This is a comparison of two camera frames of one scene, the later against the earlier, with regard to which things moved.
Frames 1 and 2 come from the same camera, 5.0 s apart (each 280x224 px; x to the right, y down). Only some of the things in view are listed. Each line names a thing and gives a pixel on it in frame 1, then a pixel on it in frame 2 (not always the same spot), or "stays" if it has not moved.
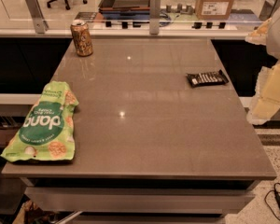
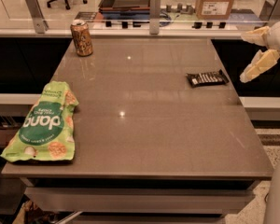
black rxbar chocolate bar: x=206 y=78 stays
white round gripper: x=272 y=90 -> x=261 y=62
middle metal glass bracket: x=155 y=12 stays
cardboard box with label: x=215 y=2 stays
